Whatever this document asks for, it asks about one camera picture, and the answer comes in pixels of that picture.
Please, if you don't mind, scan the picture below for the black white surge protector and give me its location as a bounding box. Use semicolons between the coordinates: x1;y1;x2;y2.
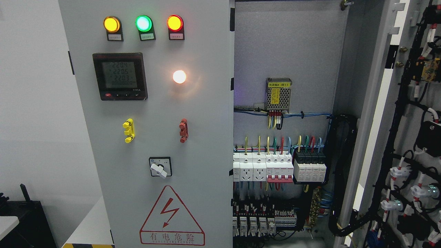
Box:
293;150;327;184

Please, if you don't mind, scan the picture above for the yellow terminal block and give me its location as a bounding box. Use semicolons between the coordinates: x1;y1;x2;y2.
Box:
122;118;135;143

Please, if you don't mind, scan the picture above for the black digital power meter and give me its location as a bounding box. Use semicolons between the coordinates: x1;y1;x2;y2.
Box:
92;52;148;101

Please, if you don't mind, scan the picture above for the red indicator lamp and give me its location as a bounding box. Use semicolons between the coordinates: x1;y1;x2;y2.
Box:
167;14;183;32

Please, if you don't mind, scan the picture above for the red terminal block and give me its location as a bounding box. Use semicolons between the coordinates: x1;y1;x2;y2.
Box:
178;118;188;143

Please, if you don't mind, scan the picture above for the grey cabinet door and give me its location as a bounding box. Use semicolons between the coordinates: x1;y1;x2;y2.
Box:
329;0;440;248
59;0;235;248

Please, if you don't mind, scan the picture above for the black right cable loom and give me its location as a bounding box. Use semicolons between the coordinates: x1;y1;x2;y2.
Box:
324;114;359;237

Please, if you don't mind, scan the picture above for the green indicator lamp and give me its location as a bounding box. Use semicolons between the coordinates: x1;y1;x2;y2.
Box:
135;15;153;32

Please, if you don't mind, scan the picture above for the white socket breaker row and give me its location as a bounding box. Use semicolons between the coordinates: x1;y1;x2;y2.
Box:
233;151;294;183

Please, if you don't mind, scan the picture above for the white rotary selector switch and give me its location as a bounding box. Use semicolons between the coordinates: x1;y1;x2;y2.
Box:
148;156;172;179

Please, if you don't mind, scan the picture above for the lower relay terminal row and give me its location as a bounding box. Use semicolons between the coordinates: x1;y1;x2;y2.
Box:
230;197;299;237

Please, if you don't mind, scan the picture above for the perforated metal power supply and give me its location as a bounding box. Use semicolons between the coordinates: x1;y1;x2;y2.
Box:
265;77;293;112

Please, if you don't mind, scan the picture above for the white glowing indicator lamp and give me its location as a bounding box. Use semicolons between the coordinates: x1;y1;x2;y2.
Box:
172;70;186;84

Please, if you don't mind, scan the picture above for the black box at left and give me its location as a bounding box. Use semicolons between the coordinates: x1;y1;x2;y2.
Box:
0;184;57;248

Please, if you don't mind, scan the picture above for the yellow indicator lamp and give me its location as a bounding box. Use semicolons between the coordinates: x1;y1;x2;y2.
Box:
103;16;121;33

